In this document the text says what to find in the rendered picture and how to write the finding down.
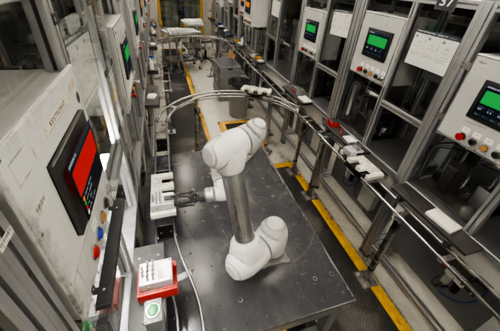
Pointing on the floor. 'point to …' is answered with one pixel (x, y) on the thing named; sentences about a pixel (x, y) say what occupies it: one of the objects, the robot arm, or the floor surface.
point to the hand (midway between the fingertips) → (170, 200)
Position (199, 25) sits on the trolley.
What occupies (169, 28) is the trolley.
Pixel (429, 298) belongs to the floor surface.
